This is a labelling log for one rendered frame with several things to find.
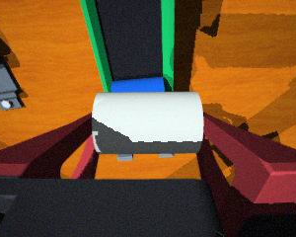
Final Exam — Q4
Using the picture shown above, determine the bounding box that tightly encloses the dark blue plastic bar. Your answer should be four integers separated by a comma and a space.
111, 77, 165, 92

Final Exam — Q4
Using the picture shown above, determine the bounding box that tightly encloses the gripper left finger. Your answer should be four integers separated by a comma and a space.
0, 113, 100, 179

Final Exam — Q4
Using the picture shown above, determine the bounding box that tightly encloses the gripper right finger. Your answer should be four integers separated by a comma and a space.
196, 112, 296, 237

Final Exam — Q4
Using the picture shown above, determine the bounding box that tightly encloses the white cylinder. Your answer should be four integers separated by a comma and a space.
92, 92, 203, 154

